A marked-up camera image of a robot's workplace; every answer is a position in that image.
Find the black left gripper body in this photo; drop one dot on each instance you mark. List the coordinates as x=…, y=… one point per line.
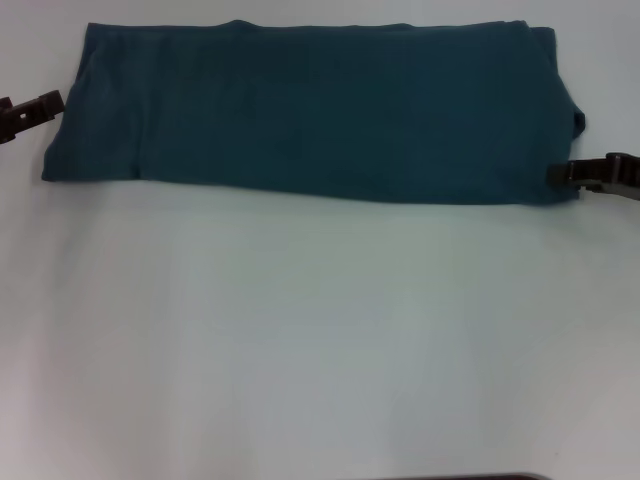
x=10, y=120

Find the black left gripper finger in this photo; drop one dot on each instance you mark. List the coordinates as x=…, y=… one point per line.
x=42, y=107

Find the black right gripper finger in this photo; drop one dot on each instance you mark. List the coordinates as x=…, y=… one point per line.
x=575, y=174

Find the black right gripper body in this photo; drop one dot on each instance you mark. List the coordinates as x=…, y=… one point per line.
x=625, y=177

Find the teal FREE print T-shirt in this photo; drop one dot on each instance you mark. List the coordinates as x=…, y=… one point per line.
x=300, y=110

